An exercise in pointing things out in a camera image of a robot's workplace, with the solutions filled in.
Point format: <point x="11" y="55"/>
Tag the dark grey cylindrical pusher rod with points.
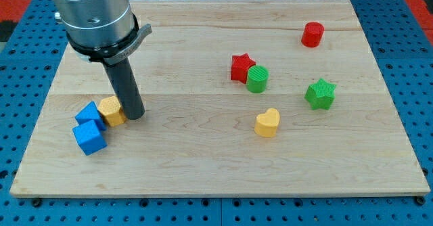
<point x="125" y="87"/>

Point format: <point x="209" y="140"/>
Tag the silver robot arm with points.
<point x="108" y="32"/>

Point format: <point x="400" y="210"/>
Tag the yellow hexagon block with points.
<point x="111" y="111"/>

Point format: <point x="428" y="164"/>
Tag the yellow heart block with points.
<point x="266" y="124"/>

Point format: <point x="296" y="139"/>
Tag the blue triangle block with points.
<point x="90" y="112"/>

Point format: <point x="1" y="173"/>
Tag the blue cube block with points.
<point x="89" y="137"/>

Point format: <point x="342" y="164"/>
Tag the red star block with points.
<point x="240" y="64"/>

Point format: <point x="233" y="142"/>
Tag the wooden board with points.
<point x="196" y="138"/>

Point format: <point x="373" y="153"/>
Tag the green cylinder block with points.
<point x="257" y="77"/>

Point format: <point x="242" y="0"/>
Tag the red cylinder block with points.
<point x="313" y="32"/>

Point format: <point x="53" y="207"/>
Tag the green star block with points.
<point x="320" y="95"/>

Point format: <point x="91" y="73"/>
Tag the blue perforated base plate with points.
<point x="399" y="42"/>

